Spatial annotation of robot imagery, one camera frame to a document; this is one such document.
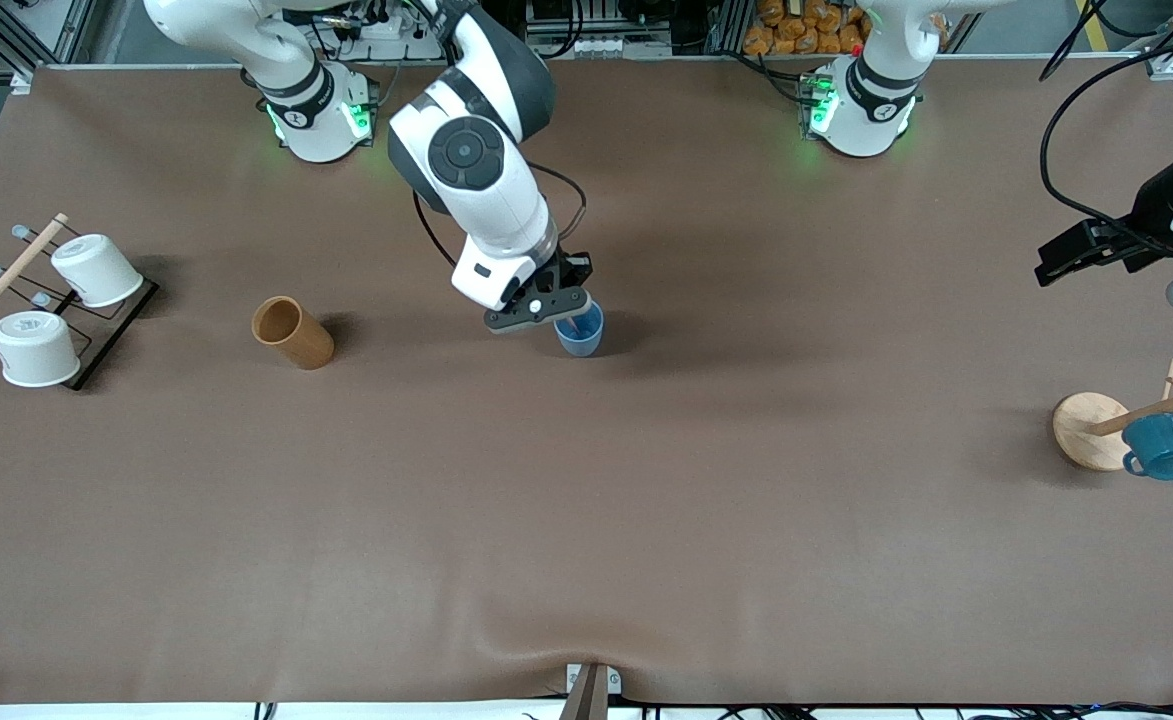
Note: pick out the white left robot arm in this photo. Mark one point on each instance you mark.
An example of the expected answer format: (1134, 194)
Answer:
(861, 110)

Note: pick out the white cup with barcode label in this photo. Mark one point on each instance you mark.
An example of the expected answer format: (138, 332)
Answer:
(36, 350)

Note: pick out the metal table clamp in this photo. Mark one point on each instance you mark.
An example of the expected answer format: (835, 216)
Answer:
(593, 690)

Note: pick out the brown cylindrical cup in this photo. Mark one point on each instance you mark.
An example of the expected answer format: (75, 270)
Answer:
(296, 335)

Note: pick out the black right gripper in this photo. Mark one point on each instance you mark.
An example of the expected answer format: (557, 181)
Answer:
(568, 270)

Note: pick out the pile of orange bags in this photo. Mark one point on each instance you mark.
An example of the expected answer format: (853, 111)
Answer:
(806, 30)

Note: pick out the white power strip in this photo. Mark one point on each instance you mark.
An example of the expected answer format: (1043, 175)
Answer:
(396, 40)

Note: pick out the blue cup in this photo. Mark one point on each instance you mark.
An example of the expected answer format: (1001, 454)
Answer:
(586, 340)

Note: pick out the teal mug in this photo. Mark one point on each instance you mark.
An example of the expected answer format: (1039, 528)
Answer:
(1161, 447)

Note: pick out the white connector block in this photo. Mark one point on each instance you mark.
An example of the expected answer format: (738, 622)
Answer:
(596, 45)

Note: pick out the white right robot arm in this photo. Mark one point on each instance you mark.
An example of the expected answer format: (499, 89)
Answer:
(476, 180)

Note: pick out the light wooden rack rod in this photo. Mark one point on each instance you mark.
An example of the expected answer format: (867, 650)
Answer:
(6, 275)

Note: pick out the white cup with small label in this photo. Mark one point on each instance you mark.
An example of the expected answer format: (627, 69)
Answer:
(96, 270)

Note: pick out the wooden mug tree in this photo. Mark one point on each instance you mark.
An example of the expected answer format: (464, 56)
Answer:
(1086, 430)

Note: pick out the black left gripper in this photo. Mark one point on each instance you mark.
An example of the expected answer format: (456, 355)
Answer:
(1149, 222)

